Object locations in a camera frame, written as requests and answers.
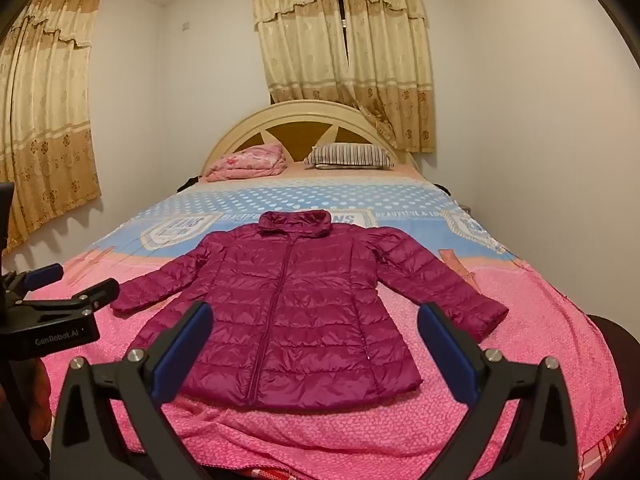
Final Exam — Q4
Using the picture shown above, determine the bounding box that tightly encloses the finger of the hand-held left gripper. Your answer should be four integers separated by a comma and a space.
15, 262, 65, 293
20, 278, 121, 317

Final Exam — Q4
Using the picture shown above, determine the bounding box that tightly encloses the folded pink quilt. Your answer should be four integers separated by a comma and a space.
205, 142, 287, 183

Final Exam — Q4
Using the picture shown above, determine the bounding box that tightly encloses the beige patterned side curtain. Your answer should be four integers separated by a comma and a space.
0, 0, 103, 253

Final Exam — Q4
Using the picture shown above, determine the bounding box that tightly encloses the bed with pink blue sheet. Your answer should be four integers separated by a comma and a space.
30, 160, 628, 480

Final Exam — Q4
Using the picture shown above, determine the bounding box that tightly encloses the cream wooden headboard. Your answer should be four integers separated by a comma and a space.
200, 99, 418, 177

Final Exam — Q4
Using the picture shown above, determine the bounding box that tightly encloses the beige patterned window curtain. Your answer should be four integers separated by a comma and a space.
252, 0, 437, 154

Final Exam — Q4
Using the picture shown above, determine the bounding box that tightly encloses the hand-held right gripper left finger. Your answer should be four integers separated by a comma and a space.
49, 301, 215, 480

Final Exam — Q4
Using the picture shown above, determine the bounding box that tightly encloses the magenta puffer jacket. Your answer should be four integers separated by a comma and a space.
110, 210, 510, 414

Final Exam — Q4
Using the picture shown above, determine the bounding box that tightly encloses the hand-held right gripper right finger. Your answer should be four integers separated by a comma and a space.
418, 302, 581, 480

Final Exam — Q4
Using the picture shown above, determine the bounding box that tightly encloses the striped pillow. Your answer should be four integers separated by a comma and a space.
303, 143, 396, 171

